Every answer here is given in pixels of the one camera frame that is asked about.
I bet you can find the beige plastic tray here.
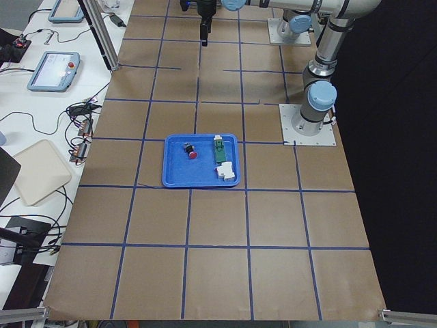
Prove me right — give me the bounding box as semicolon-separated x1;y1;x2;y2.
13;139;72;206

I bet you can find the green terminal block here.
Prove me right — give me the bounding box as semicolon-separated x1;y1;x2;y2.
213;135;226;163

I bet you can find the teach pendant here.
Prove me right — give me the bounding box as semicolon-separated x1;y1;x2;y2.
27;51;81;92
48;0;84;23

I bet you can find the teach pendant far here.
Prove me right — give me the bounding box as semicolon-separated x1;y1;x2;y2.
48;0;84;23

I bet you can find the black power adapter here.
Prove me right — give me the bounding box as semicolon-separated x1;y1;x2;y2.
109;14;126;27

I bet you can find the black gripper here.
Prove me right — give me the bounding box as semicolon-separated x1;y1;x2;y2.
197;0;216;46

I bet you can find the aluminium frame post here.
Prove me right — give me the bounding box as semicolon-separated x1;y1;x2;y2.
77;0;119;72

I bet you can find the red push button switch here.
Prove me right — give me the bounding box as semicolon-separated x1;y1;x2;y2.
183;143;197;159

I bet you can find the teach pendant near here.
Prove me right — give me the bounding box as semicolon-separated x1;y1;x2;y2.
27;51;81;92

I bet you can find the blue plastic tray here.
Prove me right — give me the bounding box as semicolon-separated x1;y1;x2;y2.
162;133;241;189

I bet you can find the white circuit breaker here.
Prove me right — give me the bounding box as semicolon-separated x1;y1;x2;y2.
216;161;236;181

